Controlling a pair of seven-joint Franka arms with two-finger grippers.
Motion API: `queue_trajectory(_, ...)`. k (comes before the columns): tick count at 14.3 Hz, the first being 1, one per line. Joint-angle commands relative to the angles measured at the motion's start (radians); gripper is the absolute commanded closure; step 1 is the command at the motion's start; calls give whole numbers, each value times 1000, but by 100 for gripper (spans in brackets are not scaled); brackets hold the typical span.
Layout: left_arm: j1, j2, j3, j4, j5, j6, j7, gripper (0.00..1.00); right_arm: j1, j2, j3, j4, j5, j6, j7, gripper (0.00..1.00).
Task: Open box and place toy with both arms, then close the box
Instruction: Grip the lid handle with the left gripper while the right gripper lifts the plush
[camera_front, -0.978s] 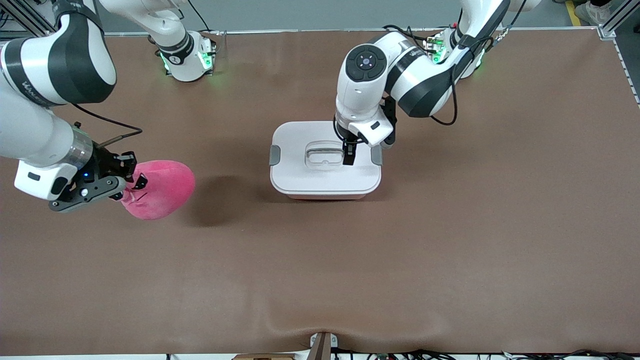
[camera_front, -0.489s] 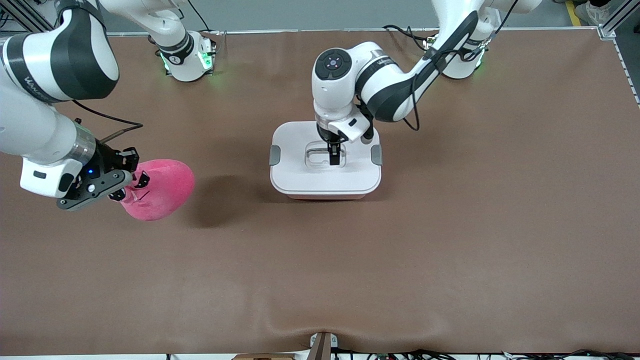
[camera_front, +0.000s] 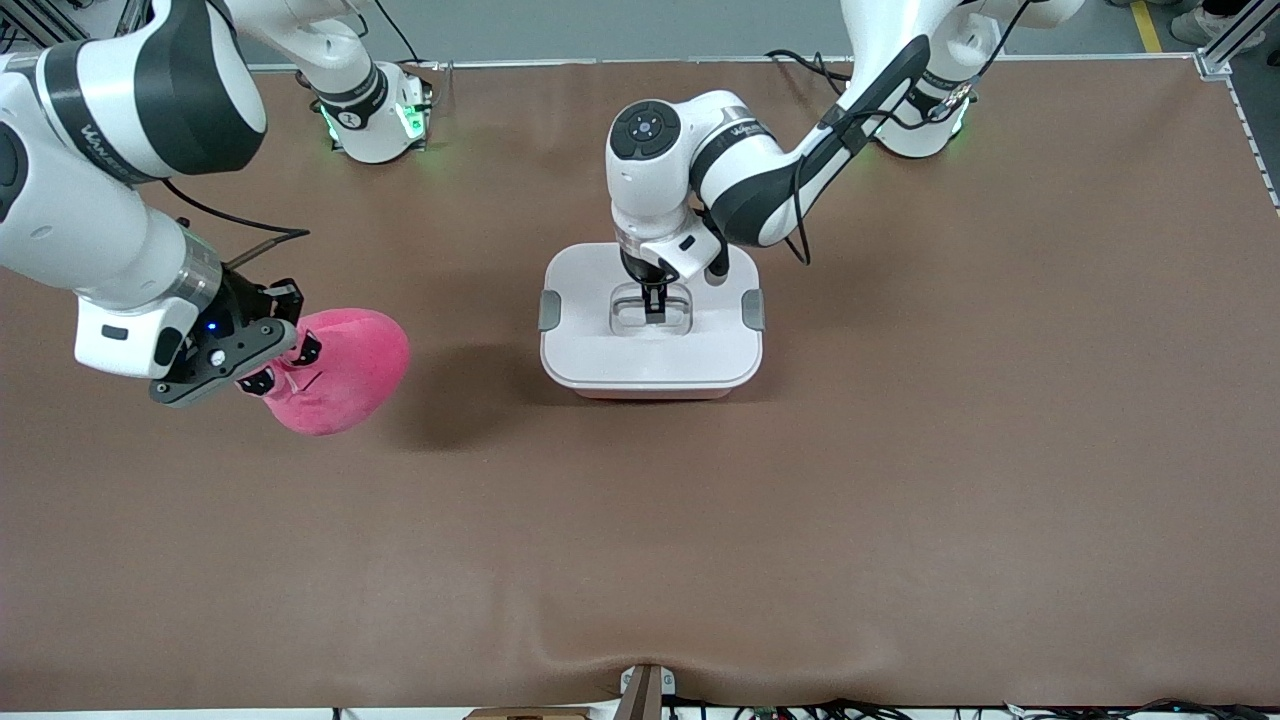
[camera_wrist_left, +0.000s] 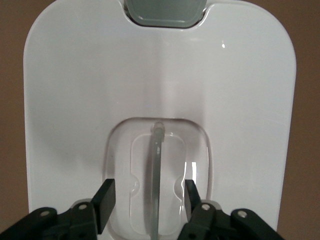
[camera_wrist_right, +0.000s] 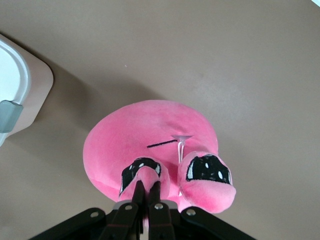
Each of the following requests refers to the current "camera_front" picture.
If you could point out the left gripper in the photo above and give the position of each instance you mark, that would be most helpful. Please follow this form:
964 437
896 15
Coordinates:
637 268

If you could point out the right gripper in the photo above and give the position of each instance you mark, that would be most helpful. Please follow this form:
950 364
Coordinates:
243 301

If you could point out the white box lid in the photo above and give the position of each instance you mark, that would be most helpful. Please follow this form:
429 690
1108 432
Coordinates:
590 350

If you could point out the pink plush toy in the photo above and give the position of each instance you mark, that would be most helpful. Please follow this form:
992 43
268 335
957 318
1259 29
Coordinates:
350 380

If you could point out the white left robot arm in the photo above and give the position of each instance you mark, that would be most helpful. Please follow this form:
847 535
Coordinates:
760 180

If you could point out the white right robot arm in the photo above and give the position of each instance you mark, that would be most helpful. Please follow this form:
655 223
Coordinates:
90 230

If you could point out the pink plastic box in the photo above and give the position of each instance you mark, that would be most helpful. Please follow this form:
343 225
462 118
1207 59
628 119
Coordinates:
650 395

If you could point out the brown table cover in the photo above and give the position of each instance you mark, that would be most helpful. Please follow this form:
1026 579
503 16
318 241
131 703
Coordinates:
640 550

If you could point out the brown cardboard piece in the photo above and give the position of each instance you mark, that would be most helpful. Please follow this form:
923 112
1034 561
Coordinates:
525 714

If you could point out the aluminium frame post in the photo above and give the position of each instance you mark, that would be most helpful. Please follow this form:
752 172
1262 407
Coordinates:
1215 60
25 25

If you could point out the metal bracket with brown post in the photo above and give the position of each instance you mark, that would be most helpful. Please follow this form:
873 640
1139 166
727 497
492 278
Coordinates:
645 695

